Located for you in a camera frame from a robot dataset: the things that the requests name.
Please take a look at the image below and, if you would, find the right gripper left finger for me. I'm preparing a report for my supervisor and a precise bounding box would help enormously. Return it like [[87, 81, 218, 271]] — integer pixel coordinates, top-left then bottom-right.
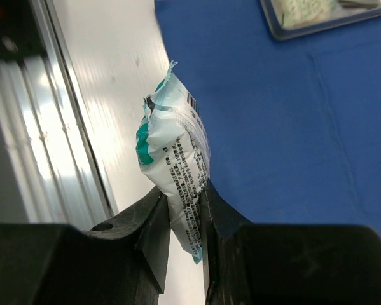
[[0, 188, 170, 304]]

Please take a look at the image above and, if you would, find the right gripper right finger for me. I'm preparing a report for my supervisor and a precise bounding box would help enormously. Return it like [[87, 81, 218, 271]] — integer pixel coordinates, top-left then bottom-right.
[[199, 183, 381, 304]]

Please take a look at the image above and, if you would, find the white teal gauze packet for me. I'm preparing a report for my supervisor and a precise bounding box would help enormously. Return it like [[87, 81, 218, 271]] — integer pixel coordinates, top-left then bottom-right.
[[135, 61, 211, 263]]

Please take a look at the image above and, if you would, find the blue surgical cloth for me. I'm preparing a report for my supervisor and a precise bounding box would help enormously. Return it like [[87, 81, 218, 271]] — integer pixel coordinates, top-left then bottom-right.
[[155, 1, 381, 234]]

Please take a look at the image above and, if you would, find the metal instrument tray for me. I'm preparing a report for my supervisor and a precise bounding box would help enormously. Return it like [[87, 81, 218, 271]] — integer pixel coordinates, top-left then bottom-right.
[[260, 1, 381, 41]]

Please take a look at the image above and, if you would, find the green printed glove packet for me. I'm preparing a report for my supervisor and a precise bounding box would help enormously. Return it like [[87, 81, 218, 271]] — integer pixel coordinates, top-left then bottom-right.
[[272, 0, 341, 29]]

